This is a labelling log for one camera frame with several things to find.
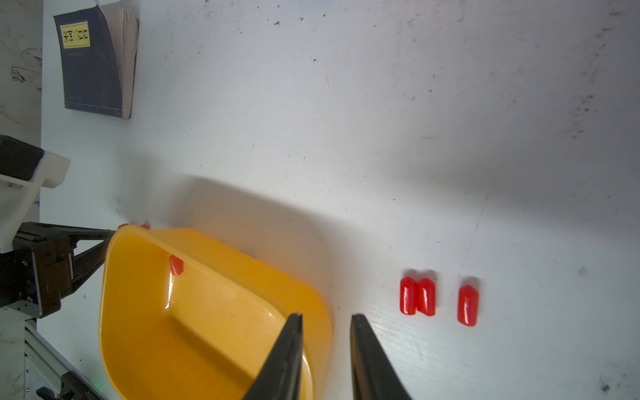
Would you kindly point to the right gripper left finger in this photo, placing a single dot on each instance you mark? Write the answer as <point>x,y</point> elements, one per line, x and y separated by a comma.
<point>281,375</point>

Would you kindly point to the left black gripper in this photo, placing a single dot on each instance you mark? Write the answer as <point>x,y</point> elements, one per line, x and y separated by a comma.
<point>37,271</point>

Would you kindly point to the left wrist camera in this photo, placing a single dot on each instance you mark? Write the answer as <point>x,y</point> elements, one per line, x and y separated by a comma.
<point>25,169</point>

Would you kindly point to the aluminium front rail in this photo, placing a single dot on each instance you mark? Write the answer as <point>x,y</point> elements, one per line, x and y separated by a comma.
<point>48,375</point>

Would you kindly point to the red sleeves cluster in box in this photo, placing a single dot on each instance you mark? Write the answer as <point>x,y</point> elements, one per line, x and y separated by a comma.
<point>176,265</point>

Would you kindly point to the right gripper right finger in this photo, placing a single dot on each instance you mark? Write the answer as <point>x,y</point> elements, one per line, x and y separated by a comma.
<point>373,376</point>

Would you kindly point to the yellow plastic storage box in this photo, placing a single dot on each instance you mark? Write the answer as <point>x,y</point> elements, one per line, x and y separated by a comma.
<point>206,333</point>

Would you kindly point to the dark blue notebook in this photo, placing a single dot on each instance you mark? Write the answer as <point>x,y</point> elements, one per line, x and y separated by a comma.
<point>99,48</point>

